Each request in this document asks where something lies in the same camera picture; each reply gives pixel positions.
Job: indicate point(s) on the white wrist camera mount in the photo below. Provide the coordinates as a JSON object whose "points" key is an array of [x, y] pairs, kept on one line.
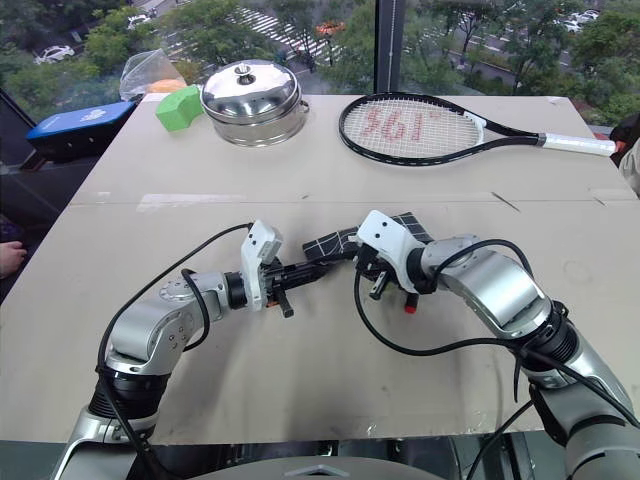
{"points": [[390, 235], [260, 240]]}

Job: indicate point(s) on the stainless steel pot lid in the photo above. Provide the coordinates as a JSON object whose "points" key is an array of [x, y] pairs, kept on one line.
{"points": [[250, 95]]}

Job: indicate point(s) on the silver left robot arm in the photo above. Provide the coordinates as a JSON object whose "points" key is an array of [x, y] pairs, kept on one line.
{"points": [[145, 330]]}

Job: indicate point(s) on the black window frame post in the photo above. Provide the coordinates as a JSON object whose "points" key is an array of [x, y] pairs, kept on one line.
{"points": [[389, 45]]}

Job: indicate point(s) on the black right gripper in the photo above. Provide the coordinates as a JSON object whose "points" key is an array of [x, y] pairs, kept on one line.
{"points": [[382, 267]]}

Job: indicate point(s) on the green foam block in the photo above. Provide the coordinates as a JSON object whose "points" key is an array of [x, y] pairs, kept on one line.
{"points": [[177, 107]]}

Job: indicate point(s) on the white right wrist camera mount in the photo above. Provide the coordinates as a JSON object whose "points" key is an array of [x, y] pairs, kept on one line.
{"points": [[390, 235]]}

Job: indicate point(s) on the bystander bare hand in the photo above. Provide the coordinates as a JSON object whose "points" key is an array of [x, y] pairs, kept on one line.
{"points": [[11, 260]]}

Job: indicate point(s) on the white car outside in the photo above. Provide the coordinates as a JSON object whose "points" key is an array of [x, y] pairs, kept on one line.
{"points": [[54, 54]]}

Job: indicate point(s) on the black white tennis racket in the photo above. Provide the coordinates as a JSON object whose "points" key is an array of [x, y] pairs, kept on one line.
{"points": [[575, 143]]}

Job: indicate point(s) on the blue topped black case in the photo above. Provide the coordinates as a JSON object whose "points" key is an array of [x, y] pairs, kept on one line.
{"points": [[80, 122]]}

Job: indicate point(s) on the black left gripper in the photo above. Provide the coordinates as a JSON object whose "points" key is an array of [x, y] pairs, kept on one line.
{"points": [[274, 289]]}

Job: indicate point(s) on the clear plastic bag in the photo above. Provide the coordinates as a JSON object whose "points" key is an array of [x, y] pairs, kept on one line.
{"points": [[142, 67]]}

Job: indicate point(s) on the orange item in bag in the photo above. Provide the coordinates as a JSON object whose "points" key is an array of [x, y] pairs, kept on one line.
{"points": [[164, 86]]}

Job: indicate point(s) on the black white grid pouch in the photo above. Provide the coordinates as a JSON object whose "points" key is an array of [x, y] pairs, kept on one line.
{"points": [[330, 245]]}

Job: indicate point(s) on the bystander in beige clothing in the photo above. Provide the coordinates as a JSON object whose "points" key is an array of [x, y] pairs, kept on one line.
{"points": [[631, 165]]}

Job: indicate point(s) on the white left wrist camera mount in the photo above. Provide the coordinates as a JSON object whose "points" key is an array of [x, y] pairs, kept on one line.
{"points": [[260, 240]]}

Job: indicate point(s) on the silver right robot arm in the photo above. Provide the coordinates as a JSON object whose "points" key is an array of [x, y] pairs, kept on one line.
{"points": [[500, 285]]}

